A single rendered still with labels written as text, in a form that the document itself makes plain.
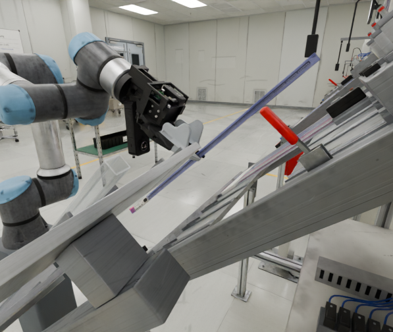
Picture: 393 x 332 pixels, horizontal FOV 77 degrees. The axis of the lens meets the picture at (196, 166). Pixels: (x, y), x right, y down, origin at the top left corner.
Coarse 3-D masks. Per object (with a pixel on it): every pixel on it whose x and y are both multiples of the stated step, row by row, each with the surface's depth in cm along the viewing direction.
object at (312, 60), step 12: (312, 60) 32; (300, 72) 33; (276, 84) 35; (288, 84) 34; (264, 96) 36; (252, 108) 38; (240, 120) 39; (228, 132) 41; (216, 144) 43; (180, 168) 49; (168, 180) 52; (156, 192) 54
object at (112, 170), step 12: (120, 156) 15; (108, 168) 14; (120, 168) 15; (96, 180) 15; (108, 180) 14; (84, 192) 16; (96, 192) 15; (72, 204) 16; (84, 204) 16; (60, 216) 17
